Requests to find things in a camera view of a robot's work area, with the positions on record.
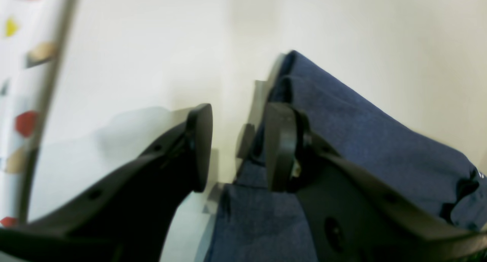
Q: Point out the terrazzo patterned side surface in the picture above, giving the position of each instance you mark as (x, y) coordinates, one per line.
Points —
(33, 37)

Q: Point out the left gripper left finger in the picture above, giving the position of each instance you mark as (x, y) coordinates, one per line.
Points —
(125, 216)

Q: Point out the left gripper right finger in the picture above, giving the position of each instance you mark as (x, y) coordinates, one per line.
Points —
(352, 215)

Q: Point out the dark blue t-shirt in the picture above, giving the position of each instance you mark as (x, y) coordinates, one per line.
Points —
(255, 224)

